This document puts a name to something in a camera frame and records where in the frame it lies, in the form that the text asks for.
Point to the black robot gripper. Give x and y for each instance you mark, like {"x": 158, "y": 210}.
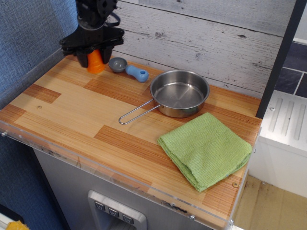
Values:
{"x": 83, "y": 42}

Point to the orange plastic toy carrot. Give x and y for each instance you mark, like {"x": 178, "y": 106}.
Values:
{"x": 95, "y": 62}

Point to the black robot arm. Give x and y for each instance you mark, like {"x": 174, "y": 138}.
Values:
{"x": 94, "y": 14}

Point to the grey and blue toy scoop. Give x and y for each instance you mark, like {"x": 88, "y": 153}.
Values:
{"x": 118, "y": 65}

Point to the green folded cloth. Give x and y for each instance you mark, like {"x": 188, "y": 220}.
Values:
{"x": 205, "y": 150}

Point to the silver dispenser button panel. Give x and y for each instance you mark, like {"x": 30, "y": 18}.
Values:
{"x": 110, "y": 214}

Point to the clear acrylic table edge guard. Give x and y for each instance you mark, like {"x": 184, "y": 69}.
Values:
{"x": 142, "y": 177}

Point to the yellow object bottom left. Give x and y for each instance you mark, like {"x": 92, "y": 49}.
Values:
{"x": 16, "y": 225}

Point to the white toy sink drainboard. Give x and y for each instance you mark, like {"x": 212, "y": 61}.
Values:
{"x": 285, "y": 120}

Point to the steel pan with wire handle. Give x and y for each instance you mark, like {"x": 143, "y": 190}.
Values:
{"x": 175, "y": 93}

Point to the dark grey right post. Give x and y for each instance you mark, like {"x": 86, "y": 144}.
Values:
{"x": 291, "y": 29}

